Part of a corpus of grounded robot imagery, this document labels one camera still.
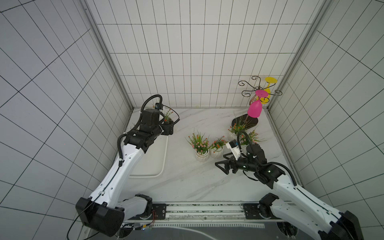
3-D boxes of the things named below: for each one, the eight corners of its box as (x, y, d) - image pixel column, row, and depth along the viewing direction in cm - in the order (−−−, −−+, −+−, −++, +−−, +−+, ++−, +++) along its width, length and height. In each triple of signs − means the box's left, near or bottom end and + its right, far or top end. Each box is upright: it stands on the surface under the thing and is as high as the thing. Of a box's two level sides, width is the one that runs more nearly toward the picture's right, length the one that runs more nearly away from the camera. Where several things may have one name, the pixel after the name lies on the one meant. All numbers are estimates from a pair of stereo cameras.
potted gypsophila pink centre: (185, 149, 97) (184, 137, 86) (196, 138, 102) (197, 126, 91) (202, 165, 90) (203, 154, 79) (214, 153, 95) (216, 142, 84)
